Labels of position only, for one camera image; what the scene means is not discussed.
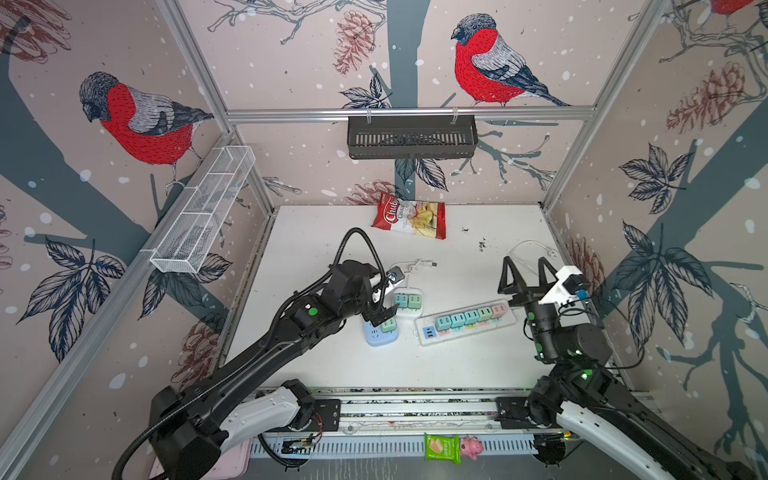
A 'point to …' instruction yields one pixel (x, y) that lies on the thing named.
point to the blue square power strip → (375, 336)
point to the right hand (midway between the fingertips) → (519, 262)
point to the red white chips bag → (421, 218)
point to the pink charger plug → (499, 310)
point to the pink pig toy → (471, 447)
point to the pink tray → (233, 463)
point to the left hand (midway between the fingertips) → (385, 285)
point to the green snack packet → (443, 447)
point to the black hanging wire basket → (412, 139)
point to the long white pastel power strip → (425, 331)
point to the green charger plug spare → (389, 326)
